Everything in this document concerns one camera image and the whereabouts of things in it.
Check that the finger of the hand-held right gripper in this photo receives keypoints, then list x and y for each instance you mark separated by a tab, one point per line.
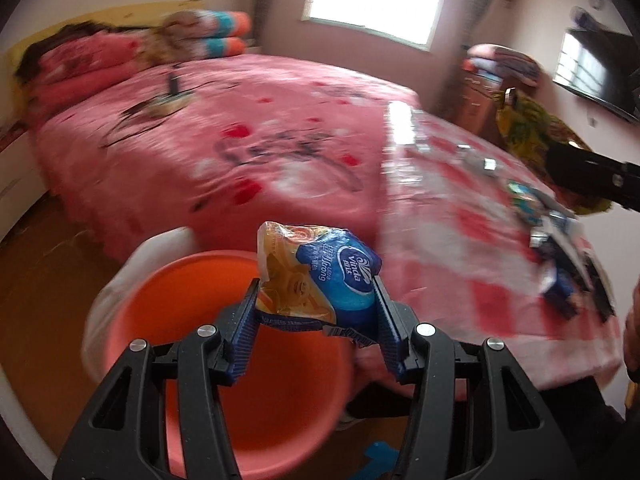
590	175

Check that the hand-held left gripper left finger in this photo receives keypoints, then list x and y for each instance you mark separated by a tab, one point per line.
244	332

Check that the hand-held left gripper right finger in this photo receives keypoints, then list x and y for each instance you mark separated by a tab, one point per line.
389	332

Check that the yellow green snack bag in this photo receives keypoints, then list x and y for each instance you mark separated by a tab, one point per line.
530	130

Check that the orange plastic bucket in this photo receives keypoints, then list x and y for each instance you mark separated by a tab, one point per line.
280	400

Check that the blue yellow tissue packet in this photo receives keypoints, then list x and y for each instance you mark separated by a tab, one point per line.
325	270

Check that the teal snack packet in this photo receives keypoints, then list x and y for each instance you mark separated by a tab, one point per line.
527	202

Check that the red white checkered tablecloth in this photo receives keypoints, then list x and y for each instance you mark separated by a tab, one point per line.
450	260

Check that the dark blue wrapper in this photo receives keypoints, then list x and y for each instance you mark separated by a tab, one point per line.
567	275

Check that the small silver wrapper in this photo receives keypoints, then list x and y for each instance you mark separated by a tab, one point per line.
486	165
467	152

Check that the brown wooden cabinet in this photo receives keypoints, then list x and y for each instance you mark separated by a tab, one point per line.
472	102

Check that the folded quilt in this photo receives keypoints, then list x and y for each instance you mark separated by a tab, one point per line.
505	65

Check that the grey checked curtain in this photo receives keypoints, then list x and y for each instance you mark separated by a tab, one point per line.
480	0

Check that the beige power strip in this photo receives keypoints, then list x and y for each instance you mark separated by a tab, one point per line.
170	104

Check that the black charger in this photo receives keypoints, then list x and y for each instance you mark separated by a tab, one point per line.
174	85

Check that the rolled colourful quilt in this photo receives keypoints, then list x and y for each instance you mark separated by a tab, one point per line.
222	47
220	22

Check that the pink pillow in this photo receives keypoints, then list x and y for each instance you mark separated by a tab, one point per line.
90	52
80	85

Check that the gold floral pillow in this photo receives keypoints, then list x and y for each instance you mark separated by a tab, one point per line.
165	45

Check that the yellow headboard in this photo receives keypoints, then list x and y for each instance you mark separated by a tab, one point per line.
125	12

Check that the wall television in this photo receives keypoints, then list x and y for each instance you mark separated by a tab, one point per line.
600	75

